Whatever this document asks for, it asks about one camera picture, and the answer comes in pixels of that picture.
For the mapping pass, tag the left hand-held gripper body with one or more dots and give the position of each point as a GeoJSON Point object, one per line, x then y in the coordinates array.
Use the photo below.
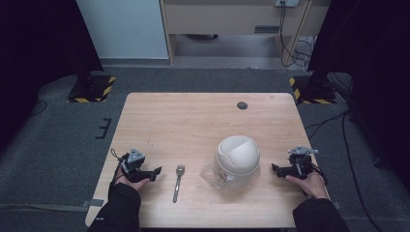
{"type": "Point", "coordinates": [133, 167]}

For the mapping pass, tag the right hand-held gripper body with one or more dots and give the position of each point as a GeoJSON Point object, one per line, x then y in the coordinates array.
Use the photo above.
{"type": "Point", "coordinates": [299, 164]}

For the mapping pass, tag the person's left hand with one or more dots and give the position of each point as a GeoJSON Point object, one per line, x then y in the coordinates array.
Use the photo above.
{"type": "Point", "coordinates": [133, 184]}

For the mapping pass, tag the person's right hand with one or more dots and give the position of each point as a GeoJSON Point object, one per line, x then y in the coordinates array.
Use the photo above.
{"type": "Point", "coordinates": [311, 187]}

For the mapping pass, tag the metal spoon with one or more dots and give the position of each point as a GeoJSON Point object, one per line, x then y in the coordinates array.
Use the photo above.
{"type": "Point", "coordinates": [178, 182]}

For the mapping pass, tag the clear plastic bag liner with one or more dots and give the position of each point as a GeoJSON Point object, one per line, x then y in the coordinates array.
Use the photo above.
{"type": "Point", "coordinates": [209, 175]}

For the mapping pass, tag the grey floor tape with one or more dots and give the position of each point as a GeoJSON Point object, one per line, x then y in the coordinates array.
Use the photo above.
{"type": "Point", "coordinates": [93, 203]}

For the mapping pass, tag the black table grommet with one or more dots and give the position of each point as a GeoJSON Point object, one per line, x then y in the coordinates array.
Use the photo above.
{"type": "Point", "coordinates": [242, 105]}

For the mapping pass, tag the striped black stand base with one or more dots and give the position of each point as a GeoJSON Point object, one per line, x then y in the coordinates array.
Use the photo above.
{"type": "Point", "coordinates": [92, 88]}
{"type": "Point", "coordinates": [314, 92]}

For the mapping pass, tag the black curtain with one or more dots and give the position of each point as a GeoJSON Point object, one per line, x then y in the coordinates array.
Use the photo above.
{"type": "Point", "coordinates": [35, 48]}
{"type": "Point", "coordinates": [370, 64]}

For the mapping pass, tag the white panel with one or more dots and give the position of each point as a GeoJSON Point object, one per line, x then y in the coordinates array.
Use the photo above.
{"type": "Point", "coordinates": [122, 29]}

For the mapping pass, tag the grey power outlet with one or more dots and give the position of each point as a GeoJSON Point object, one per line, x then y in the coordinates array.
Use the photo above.
{"type": "Point", "coordinates": [286, 2]}

